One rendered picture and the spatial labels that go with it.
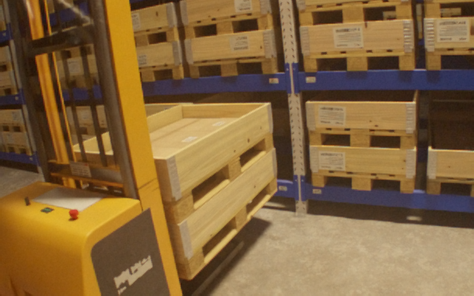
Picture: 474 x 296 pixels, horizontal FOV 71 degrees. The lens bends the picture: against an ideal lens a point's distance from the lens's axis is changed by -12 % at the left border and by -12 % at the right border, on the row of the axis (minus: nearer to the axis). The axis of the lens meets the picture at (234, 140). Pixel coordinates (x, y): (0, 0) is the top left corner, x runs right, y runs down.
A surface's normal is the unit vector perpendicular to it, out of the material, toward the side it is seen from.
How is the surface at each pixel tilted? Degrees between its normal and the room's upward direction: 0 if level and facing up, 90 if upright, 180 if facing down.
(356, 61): 90
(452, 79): 90
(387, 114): 90
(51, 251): 74
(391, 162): 90
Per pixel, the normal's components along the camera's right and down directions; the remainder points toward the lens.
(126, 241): 0.88, 0.04
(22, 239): -0.48, 0.01
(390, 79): -0.47, 0.29
